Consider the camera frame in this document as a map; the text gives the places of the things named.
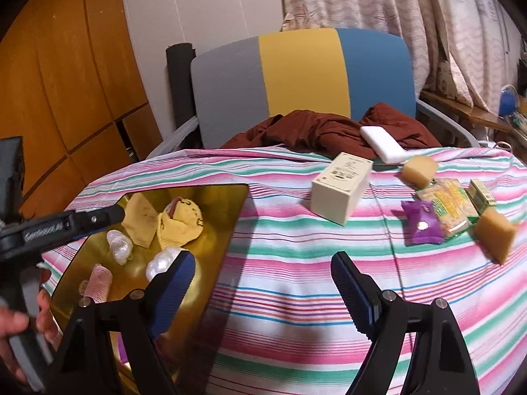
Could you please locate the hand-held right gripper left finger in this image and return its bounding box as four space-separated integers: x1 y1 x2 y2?
49 251 197 395

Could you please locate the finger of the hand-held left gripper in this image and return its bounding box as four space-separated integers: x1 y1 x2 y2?
68 206 125 237

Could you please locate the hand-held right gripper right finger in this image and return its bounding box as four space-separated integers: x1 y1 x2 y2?
331 252 481 395

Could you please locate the white plastic ball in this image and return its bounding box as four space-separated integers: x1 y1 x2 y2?
107 230 135 265
146 247 182 282

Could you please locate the yellow cloth toy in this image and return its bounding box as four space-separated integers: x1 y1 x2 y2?
121 193 205 250

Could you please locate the gold metal tin box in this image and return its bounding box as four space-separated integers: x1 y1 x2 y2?
41 184 250 395

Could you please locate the purple snack packet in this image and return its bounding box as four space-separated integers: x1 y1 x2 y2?
401 200 445 248

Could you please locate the cream cardboard box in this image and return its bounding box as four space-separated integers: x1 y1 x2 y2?
310 152 374 226

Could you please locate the green yellow snack packet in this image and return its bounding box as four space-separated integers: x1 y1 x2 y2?
417 179 481 239

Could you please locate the tan sponge block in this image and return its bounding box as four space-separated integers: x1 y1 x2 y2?
477 208 518 265
401 156 438 188

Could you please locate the small green carton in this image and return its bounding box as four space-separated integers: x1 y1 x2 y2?
467 179 497 210

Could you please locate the person's left hand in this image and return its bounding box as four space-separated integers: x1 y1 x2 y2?
0 288 63 379

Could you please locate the pink green striped tablecloth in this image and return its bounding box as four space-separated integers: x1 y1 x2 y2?
39 146 527 395

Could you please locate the orange wooden wardrobe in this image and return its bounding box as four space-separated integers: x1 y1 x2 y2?
0 0 162 217

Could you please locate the black rolled mat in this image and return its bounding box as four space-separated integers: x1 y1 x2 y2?
166 42 195 129

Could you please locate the white power bank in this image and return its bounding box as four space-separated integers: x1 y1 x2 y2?
360 125 406 164

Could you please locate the dark red garment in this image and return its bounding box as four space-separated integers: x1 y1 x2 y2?
220 103 443 161

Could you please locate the wooden side desk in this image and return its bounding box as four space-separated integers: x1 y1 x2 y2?
420 88 527 149

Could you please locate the grey yellow blue chair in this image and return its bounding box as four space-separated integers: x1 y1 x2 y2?
146 28 480 159

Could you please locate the cardboard box behind curtain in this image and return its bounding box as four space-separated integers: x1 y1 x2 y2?
436 60 458 99

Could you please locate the blue round object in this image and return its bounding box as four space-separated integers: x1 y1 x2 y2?
499 84 519 117

